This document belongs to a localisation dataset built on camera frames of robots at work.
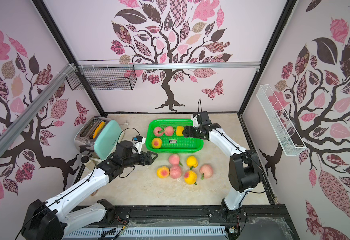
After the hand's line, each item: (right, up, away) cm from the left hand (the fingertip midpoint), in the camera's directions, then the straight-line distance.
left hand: (152, 157), depth 79 cm
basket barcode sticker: (+10, +7, +24) cm, 27 cm away
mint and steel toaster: (-33, +11, +4) cm, 35 cm away
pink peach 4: (+31, -9, +4) cm, 33 cm away
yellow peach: (+15, +14, +22) cm, 30 cm away
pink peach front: (-1, +15, +23) cm, 28 cm away
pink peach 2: (+12, -3, +8) cm, 15 cm away
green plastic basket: (+5, +10, +27) cm, 29 cm away
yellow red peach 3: (+21, -11, +1) cm, 24 cm away
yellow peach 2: (+23, -4, +8) cm, 24 cm away
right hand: (+20, +12, +10) cm, 26 cm away
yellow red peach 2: (+6, -9, +4) cm, 11 cm away
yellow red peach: (0, +6, +15) cm, 17 cm away
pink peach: (+8, +14, +24) cm, 29 cm away
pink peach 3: (+13, -9, +4) cm, 16 cm away
